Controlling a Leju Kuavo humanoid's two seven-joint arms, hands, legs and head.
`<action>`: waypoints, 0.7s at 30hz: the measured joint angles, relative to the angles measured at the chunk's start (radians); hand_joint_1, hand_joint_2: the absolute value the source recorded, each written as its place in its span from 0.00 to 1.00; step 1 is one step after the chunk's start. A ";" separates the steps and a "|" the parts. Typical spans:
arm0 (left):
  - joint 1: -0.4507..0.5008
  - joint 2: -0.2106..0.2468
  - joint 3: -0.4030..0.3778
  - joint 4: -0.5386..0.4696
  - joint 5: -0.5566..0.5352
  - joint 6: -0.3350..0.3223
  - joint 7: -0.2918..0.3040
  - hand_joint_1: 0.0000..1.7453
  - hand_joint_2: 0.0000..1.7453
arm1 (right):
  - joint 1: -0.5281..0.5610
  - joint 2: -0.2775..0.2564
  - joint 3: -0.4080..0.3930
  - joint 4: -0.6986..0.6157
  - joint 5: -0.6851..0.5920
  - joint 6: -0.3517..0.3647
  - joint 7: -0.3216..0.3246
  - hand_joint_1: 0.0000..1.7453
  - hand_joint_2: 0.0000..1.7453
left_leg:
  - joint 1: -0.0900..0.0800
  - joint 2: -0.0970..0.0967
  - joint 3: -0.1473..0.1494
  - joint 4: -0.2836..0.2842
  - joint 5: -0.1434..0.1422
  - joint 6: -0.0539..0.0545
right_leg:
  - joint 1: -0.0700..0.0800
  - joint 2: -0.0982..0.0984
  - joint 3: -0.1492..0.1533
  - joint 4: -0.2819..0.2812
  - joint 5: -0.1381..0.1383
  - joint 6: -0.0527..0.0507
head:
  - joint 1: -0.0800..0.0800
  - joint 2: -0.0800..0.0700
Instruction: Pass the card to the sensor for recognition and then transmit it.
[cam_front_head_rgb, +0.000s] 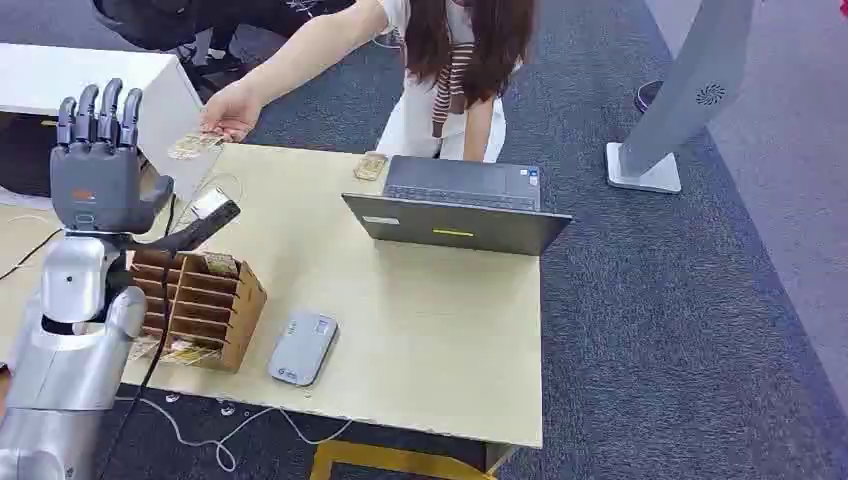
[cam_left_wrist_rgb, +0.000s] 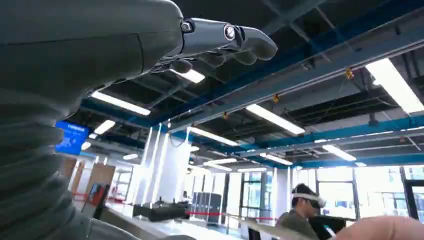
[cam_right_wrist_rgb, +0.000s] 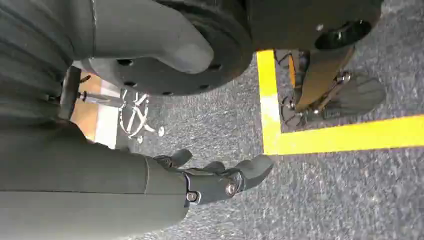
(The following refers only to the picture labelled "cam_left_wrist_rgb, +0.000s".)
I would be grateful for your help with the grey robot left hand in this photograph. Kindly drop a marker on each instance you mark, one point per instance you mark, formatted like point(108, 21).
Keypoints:
point(73, 43)

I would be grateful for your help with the long ceiling light panel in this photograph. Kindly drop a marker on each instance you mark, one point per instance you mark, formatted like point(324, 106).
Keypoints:
point(396, 84)
point(339, 153)
point(119, 103)
point(220, 161)
point(192, 76)
point(275, 119)
point(276, 159)
point(104, 127)
point(251, 170)
point(212, 136)

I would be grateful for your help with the blue hanging sign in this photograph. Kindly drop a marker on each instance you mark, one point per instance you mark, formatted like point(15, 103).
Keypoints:
point(71, 137)

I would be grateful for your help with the small ceiling light panel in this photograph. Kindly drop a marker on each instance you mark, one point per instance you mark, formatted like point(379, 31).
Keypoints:
point(130, 156)
point(85, 146)

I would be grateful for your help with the brown wooden panel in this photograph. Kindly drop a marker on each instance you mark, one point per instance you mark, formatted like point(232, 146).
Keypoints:
point(99, 175)

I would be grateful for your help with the ribbed grey left arm sleeve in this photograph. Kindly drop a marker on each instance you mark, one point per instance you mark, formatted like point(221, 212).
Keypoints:
point(26, 172)

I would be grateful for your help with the red and black kiosk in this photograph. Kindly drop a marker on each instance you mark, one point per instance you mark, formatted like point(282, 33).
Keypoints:
point(97, 197)

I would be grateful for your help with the wide white column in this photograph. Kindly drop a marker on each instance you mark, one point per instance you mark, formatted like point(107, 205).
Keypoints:
point(165, 169)

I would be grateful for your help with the yellow ceiling hook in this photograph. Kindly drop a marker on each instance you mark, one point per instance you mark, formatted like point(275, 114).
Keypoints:
point(276, 98)
point(225, 115)
point(349, 73)

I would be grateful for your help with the black machine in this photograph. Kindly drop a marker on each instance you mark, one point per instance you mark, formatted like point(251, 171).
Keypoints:
point(162, 211)

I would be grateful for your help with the grey cabinet row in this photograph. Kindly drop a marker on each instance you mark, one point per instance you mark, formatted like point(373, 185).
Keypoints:
point(207, 207)

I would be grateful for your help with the red barrier tape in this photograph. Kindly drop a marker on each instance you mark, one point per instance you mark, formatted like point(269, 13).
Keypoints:
point(212, 214)

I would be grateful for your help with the narrow white column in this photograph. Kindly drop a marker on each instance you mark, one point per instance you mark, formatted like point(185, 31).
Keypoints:
point(281, 192)

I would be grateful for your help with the white VR headset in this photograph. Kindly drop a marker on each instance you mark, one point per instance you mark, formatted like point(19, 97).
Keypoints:
point(309, 198)

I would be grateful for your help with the person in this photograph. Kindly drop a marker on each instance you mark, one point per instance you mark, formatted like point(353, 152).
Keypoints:
point(294, 225)

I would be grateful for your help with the black monitor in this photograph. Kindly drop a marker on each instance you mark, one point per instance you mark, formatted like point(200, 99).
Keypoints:
point(323, 225)

